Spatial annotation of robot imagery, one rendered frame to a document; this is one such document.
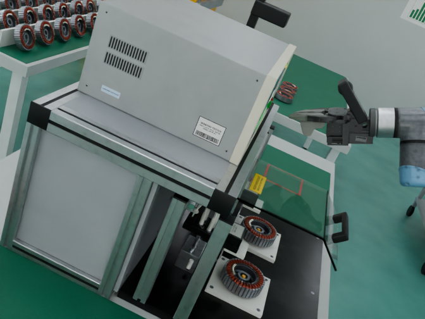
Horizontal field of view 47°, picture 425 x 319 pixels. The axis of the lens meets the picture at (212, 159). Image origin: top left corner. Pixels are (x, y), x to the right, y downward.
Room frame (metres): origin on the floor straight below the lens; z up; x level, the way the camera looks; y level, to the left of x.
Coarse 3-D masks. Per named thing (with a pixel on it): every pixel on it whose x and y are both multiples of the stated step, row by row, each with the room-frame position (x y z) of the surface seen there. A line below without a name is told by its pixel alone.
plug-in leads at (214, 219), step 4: (200, 204) 1.00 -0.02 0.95; (196, 208) 1.00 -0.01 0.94; (196, 212) 1.00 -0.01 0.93; (204, 212) 1.00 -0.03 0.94; (208, 212) 1.03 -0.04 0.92; (188, 216) 0.99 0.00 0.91; (192, 216) 0.99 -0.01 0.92; (196, 216) 1.00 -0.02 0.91; (204, 216) 1.00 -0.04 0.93; (216, 216) 1.01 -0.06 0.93; (188, 220) 0.99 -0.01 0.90; (192, 220) 0.99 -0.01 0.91; (200, 220) 1.00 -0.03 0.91; (204, 220) 1.02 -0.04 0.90; (212, 220) 0.98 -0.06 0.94; (216, 220) 1.01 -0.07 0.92; (200, 224) 1.00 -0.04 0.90; (212, 224) 0.99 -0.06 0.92; (208, 228) 0.99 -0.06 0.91; (212, 228) 1.01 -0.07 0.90; (208, 232) 0.99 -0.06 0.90
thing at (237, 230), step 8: (200, 216) 1.04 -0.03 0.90; (184, 224) 0.99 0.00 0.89; (192, 224) 0.99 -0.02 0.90; (208, 224) 1.02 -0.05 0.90; (192, 232) 0.98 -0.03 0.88; (200, 232) 0.98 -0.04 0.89; (232, 232) 0.99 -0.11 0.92; (240, 232) 1.01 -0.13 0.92; (208, 240) 0.98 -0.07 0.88; (232, 240) 0.98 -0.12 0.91; (240, 240) 0.98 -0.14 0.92; (192, 248) 0.99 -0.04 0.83; (232, 248) 0.97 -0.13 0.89; (240, 248) 1.00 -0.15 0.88; (240, 256) 0.98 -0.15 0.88
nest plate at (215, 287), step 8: (216, 264) 1.04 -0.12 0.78; (224, 264) 1.05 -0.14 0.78; (216, 272) 1.01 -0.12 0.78; (216, 280) 0.98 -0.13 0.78; (208, 288) 0.94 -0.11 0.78; (216, 288) 0.95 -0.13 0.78; (224, 288) 0.96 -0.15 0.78; (264, 288) 1.03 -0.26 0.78; (216, 296) 0.93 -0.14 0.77; (224, 296) 0.93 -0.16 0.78; (232, 296) 0.94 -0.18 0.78; (264, 296) 0.99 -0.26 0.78; (232, 304) 0.93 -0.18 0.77; (240, 304) 0.93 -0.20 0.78; (248, 304) 0.94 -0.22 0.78; (256, 304) 0.95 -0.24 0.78; (248, 312) 0.93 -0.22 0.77; (256, 312) 0.93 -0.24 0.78
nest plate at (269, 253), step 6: (240, 216) 1.32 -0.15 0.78; (240, 222) 1.28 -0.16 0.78; (246, 240) 1.20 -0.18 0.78; (276, 240) 1.27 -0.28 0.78; (252, 246) 1.19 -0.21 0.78; (258, 246) 1.20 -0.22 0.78; (270, 246) 1.22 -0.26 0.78; (276, 246) 1.24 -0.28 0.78; (252, 252) 1.17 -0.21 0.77; (258, 252) 1.17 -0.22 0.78; (264, 252) 1.18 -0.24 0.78; (270, 252) 1.20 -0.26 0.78; (276, 252) 1.21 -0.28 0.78; (264, 258) 1.17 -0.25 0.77; (270, 258) 1.17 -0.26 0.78
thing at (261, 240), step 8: (248, 216) 1.27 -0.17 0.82; (256, 216) 1.30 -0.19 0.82; (240, 224) 1.25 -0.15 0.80; (248, 224) 1.23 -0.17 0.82; (256, 224) 1.28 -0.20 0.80; (264, 224) 1.28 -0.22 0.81; (248, 232) 1.20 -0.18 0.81; (256, 232) 1.20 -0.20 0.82; (264, 232) 1.26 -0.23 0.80; (272, 232) 1.24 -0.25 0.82; (248, 240) 1.19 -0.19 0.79; (256, 240) 1.19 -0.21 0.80; (264, 240) 1.19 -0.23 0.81; (272, 240) 1.21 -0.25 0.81
